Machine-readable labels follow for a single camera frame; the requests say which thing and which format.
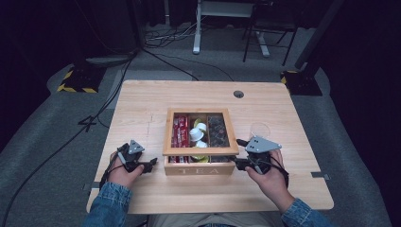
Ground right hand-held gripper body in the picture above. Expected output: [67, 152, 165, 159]
[244, 134, 283, 175]

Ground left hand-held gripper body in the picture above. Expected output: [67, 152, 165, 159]
[116, 139, 147, 173]

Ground wooden tea box glass lid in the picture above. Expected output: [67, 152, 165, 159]
[162, 107, 240, 177]

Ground person's left hand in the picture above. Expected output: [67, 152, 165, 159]
[106, 150, 145, 190]

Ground person's right hand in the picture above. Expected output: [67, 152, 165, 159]
[244, 148, 290, 206]

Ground clear plastic cup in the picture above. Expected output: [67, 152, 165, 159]
[249, 121, 271, 142]

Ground dark grey tea pouches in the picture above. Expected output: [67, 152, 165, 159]
[207, 115, 230, 164]

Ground large white capsule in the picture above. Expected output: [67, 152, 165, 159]
[189, 127, 205, 143]

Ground grey tape strip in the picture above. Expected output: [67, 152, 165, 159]
[82, 181, 101, 191]
[310, 171, 331, 182]

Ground black stand base hazard tape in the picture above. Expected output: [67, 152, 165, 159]
[280, 69, 323, 96]
[56, 64, 107, 95]

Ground grey flat floor plate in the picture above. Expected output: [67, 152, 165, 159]
[84, 54, 135, 66]

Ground black chair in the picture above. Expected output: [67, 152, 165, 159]
[241, 0, 299, 67]

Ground black slanted stand pole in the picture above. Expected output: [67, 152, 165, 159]
[294, 0, 345, 71]

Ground left hand-held gripper black cable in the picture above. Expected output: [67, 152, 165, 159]
[98, 152, 128, 191]

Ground hand-held gripper black cable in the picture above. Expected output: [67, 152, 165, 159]
[98, 152, 128, 191]
[252, 154, 290, 190]

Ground right hand-held gripper black cable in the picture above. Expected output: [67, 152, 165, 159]
[252, 154, 290, 190]

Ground long black floor cable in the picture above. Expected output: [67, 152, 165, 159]
[0, 51, 140, 226]

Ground thin black floor cable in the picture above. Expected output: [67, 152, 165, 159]
[155, 51, 235, 82]

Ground thick black floor cable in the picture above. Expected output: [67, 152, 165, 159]
[142, 47, 201, 82]

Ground white desk frame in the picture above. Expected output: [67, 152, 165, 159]
[192, 0, 272, 58]

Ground bundle of floor cables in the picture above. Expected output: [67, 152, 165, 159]
[144, 17, 202, 49]

